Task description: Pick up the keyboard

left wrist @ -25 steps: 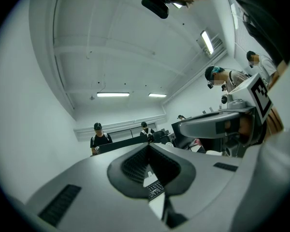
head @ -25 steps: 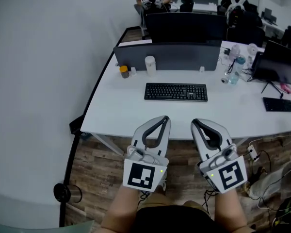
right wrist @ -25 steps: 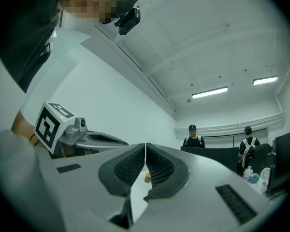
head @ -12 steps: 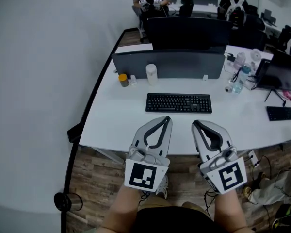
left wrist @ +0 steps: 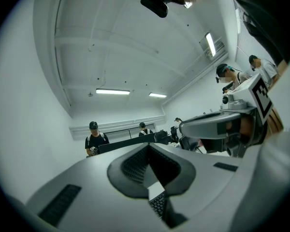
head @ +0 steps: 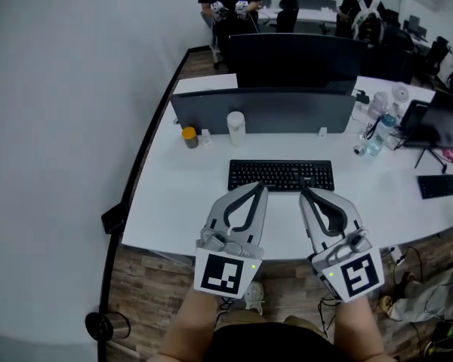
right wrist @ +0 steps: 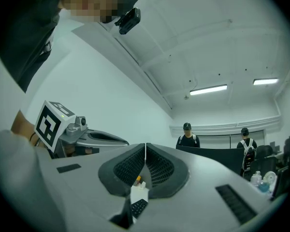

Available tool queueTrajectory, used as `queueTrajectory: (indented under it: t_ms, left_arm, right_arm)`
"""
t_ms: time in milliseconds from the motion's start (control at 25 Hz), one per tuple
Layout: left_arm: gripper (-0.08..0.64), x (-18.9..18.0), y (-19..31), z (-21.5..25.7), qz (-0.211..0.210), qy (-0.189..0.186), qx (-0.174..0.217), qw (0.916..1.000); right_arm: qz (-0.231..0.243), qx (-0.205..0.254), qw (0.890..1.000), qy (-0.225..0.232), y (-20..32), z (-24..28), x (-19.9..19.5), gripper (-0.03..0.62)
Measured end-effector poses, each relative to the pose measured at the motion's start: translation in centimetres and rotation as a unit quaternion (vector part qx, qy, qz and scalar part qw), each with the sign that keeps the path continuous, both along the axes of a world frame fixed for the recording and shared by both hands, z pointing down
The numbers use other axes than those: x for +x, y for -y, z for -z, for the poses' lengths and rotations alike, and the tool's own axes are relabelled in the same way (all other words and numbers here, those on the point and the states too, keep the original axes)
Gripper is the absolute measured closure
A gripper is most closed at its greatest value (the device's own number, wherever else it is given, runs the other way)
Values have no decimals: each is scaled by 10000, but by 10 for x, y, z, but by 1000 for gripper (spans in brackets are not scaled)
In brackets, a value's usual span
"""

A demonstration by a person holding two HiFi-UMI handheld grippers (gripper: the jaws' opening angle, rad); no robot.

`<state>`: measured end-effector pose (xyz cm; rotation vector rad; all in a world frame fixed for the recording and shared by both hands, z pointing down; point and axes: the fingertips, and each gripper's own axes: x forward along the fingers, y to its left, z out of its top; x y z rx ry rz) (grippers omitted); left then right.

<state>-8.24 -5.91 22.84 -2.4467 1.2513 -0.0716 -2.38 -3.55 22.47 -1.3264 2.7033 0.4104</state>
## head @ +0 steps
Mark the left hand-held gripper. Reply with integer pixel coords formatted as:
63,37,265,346
193,181,270,299

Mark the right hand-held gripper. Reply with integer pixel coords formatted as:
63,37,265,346
298,187,386,303

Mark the person's right forearm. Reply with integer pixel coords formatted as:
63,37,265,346
333,291,387,362

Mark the person's left forearm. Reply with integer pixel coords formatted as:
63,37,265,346
157,287,222,362

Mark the small black keyboard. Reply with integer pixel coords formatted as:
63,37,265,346
417,173,453,201

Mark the white power strip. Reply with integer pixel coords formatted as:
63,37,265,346
381,244,405,265

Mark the white bottle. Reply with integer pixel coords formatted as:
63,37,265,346
226,111,247,149

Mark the person's white shoe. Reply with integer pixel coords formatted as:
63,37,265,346
244,280,266,317

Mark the orange lid jar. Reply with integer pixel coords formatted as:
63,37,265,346
180,126,200,150

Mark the blue cap water bottle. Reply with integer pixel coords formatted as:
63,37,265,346
365,112,398,158

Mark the white printed packet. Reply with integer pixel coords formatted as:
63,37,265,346
359,120,381,143

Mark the dark grey desk divider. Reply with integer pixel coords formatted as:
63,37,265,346
169,87,357,136

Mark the pink bottle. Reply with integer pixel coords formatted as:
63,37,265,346
367,90,390,121

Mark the person's black shirt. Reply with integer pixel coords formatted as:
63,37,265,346
210,321,349,362

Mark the small black monitor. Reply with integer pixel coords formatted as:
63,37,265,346
402,90,453,175

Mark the wide black monitor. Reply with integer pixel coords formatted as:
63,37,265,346
228,32,368,90

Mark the black green sneaker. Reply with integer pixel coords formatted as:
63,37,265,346
429,320,453,358

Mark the steel cylinder bin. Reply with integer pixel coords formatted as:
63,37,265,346
84,311,131,343

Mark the black office chair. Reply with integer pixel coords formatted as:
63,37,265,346
276,0,300,34

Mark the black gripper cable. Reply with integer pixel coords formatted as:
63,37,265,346
318,295,341,339
214,297,232,321

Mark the black desk corner bracket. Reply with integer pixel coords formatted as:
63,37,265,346
100,202,130,235

